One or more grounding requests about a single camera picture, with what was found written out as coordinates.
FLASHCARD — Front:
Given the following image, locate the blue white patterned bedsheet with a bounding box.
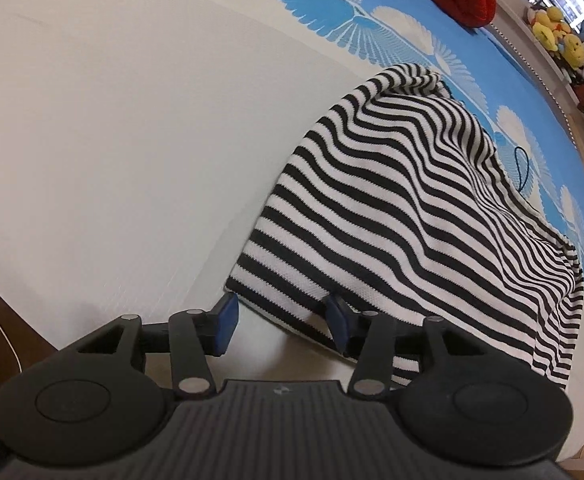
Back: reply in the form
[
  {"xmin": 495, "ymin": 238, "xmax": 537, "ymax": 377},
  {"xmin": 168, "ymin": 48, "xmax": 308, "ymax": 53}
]
[{"xmin": 0, "ymin": 0, "xmax": 584, "ymax": 457}]

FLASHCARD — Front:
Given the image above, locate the black white striped hoodie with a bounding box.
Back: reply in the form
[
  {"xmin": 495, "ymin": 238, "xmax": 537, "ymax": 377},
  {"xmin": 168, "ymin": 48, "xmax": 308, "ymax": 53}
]
[{"xmin": 226, "ymin": 64, "xmax": 584, "ymax": 386}]

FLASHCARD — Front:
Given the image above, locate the yellow plush toy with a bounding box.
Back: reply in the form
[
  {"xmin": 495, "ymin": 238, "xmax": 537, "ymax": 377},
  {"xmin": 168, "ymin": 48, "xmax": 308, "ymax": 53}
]
[{"xmin": 526, "ymin": 6, "xmax": 584, "ymax": 70}]

